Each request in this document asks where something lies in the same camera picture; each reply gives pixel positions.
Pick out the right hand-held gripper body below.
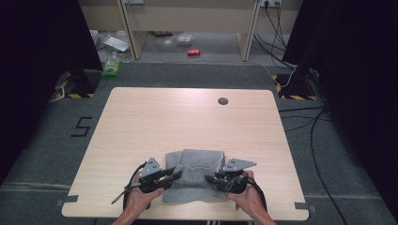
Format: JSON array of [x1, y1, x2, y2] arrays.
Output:
[[213, 157, 258, 195]]

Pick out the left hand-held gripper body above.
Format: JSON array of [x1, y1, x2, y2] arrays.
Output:
[[136, 157, 172, 194]]

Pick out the person's left hand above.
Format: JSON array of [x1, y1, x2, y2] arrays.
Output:
[[125, 171, 166, 218]]

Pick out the person's right hand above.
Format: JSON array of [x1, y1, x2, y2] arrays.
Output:
[[226, 170, 268, 218]]

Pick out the black stand base striped tape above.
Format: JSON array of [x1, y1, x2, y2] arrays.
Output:
[[54, 68, 102, 99], [271, 72, 319, 101]]

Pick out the green packet on floor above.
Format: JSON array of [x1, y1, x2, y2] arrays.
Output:
[[100, 51, 123, 78]]

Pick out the clear plastic container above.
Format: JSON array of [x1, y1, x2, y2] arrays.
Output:
[[176, 33, 195, 48]]

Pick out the white flat sheet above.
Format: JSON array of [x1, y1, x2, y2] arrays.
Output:
[[101, 34, 130, 53]]

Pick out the black curtain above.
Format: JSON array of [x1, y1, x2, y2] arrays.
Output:
[[0, 0, 104, 186], [282, 0, 398, 221]]

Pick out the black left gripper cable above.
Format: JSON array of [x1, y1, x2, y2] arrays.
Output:
[[111, 161, 148, 211]]

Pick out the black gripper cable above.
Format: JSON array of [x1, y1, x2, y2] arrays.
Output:
[[224, 174, 268, 212], [111, 161, 148, 211]]

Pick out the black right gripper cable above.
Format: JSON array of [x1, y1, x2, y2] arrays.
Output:
[[224, 174, 268, 212]]

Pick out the black floor cables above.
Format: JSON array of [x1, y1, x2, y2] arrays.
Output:
[[277, 105, 349, 225]]

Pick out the white looped cable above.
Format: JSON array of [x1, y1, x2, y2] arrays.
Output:
[[47, 85, 66, 104]]

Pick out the bundle of black cables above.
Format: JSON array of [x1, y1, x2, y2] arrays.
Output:
[[253, 1, 297, 70]]

